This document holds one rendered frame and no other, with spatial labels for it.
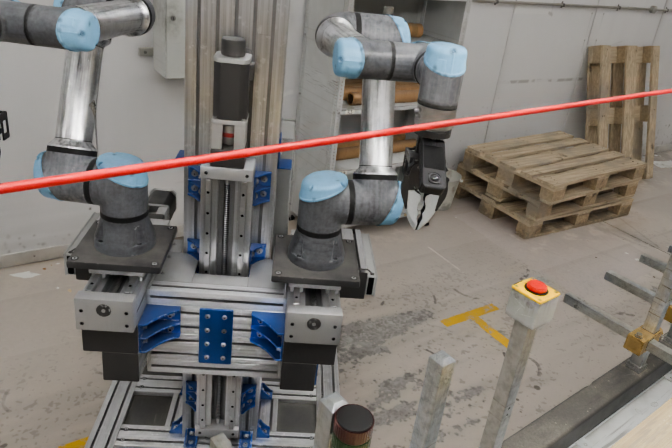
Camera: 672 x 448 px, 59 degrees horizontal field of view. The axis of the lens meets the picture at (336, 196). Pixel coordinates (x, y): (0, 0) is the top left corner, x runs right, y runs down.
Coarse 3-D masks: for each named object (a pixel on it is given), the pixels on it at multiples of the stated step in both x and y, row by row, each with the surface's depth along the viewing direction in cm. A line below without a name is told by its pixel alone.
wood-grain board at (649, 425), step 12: (660, 408) 140; (648, 420) 136; (660, 420) 136; (636, 432) 132; (648, 432) 133; (660, 432) 133; (624, 444) 128; (636, 444) 129; (648, 444) 129; (660, 444) 130
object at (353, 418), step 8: (344, 408) 91; (352, 408) 91; (360, 408) 91; (344, 416) 89; (352, 416) 89; (360, 416) 90; (368, 416) 90; (344, 424) 88; (352, 424) 88; (360, 424) 88; (368, 424) 88; (352, 432) 87
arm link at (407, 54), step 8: (400, 48) 114; (408, 48) 114; (416, 48) 115; (424, 48) 114; (400, 56) 113; (408, 56) 114; (416, 56) 114; (400, 64) 114; (408, 64) 114; (416, 64) 112; (400, 72) 114; (408, 72) 115; (392, 80) 117; (400, 80) 117; (408, 80) 117; (416, 80) 114
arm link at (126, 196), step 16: (96, 160) 145; (112, 160) 145; (128, 160) 147; (128, 176) 142; (144, 176) 146; (96, 192) 143; (112, 192) 143; (128, 192) 144; (144, 192) 148; (112, 208) 145; (128, 208) 145; (144, 208) 149
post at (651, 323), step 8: (664, 272) 172; (664, 280) 172; (664, 288) 173; (656, 296) 175; (664, 296) 173; (656, 304) 176; (664, 304) 174; (648, 312) 178; (656, 312) 176; (664, 312) 176; (648, 320) 178; (656, 320) 176; (648, 328) 179; (656, 328) 177; (648, 352) 182; (632, 360) 184; (640, 360) 182
